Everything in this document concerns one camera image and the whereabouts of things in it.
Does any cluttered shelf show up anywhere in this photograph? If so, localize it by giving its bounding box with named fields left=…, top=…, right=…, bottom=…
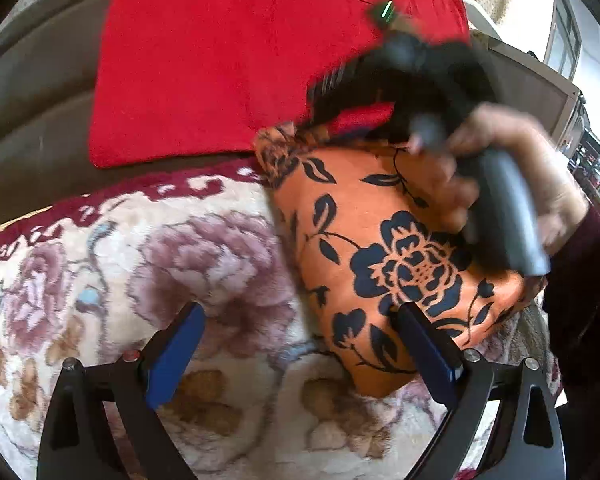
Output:
left=562, top=95, right=600, bottom=218

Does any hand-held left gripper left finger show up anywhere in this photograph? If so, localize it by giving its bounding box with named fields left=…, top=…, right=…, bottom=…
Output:
left=36, top=301, right=207, bottom=480

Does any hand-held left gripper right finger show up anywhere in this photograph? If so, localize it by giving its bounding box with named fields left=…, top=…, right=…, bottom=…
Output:
left=397, top=302, right=566, bottom=480

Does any cream floral plush blanket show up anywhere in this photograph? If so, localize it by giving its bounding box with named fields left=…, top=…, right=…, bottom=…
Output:
left=0, top=157, right=566, bottom=480

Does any brown leather sofa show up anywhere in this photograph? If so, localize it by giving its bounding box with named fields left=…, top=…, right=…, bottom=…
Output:
left=0, top=0, right=261, bottom=231

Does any person's right hand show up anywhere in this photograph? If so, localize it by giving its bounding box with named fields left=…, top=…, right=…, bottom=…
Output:
left=407, top=102, right=591, bottom=253

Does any beige cabinet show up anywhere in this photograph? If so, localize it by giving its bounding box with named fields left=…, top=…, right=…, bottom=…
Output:
left=472, top=30, right=582, bottom=148

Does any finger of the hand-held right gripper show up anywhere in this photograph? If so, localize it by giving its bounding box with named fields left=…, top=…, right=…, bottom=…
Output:
left=307, top=57, right=396, bottom=131

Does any orange floral garment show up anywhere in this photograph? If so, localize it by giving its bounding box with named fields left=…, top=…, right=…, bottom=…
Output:
left=252, top=122, right=551, bottom=398

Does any red cloth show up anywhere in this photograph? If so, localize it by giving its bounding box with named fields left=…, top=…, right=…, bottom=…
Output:
left=89, top=0, right=471, bottom=170

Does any person's right forearm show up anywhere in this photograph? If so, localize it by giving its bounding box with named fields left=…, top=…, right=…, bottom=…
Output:
left=540, top=205, right=600, bottom=413

